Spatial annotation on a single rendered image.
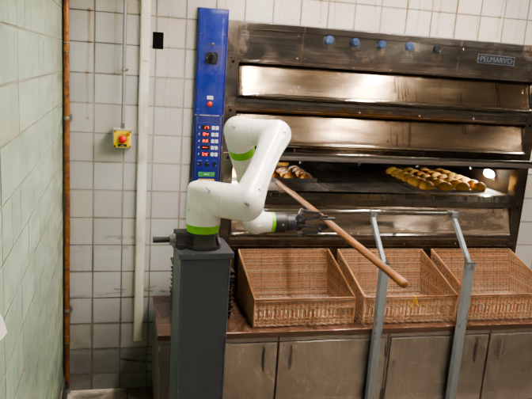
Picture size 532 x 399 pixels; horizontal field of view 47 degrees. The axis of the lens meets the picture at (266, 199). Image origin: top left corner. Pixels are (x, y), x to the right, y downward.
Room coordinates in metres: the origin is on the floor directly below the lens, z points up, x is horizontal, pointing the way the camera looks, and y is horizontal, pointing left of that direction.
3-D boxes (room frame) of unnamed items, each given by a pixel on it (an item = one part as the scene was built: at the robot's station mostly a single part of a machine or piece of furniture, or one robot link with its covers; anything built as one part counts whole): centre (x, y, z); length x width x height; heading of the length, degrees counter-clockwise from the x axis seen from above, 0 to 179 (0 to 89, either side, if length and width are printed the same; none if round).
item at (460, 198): (3.62, -0.67, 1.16); 1.80 x 0.06 x 0.04; 104
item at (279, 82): (3.59, -0.68, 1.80); 1.79 x 0.11 x 0.19; 104
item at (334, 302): (3.20, -0.18, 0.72); 0.56 x 0.49 x 0.28; 105
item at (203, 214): (2.23, 0.22, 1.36); 0.16 x 0.13 x 0.19; 74
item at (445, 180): (4.16, -1.14, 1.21); 0.61 x 0.48 x 0.06; 14
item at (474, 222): (3.59, -0.68, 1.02); 1.79 x 0.11 x 0.19; 104
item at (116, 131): (3.20, 0.77, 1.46); 0.10 x 0.07 x 0.10; 104
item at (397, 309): (3.34, -0.76, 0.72); 0.56 x 0.49 x 0.28; 104
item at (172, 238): (2.22, 0.28, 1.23); 0.26 x 0.15 x 0.06; 108
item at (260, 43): (3.62, -0.67, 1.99); 1.80 x 0.08 x 0.21; 104
